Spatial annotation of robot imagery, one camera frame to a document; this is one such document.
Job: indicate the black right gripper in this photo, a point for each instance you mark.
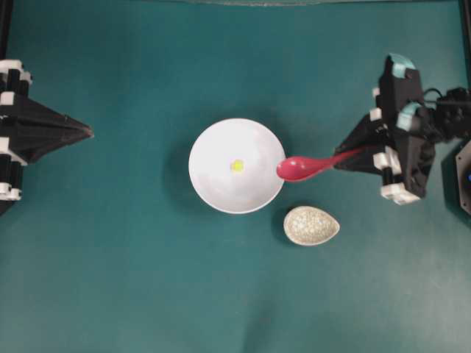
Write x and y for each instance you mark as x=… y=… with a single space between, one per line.
x=406 y=159

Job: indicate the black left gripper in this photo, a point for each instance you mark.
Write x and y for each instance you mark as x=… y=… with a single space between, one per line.
x=25 y=144

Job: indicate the red plastic spoon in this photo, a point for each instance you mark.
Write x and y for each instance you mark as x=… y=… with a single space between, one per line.
x=298 y=168

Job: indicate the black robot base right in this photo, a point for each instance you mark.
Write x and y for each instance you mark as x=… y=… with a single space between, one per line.
x=456 y=181

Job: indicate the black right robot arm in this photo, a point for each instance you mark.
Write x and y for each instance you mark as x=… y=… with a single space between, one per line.
x=449 y=117

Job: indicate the yellow hexagonal prism block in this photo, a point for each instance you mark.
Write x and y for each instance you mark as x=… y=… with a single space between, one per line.
x=237 y=166

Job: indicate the white round bowl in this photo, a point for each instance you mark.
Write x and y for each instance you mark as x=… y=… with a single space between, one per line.
x=236 y=139

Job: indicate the speckled egg-shaped dish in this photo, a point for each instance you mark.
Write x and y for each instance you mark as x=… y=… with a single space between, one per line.
x=310 y=226

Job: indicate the black frame post left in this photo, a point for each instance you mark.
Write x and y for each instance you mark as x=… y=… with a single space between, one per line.
x=6 y=11

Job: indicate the black frame post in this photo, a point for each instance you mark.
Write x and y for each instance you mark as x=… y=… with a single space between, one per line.
x=464 y=6
x=6 y=11

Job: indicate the black frame post right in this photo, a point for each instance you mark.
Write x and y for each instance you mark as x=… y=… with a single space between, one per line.
x=464 y=6

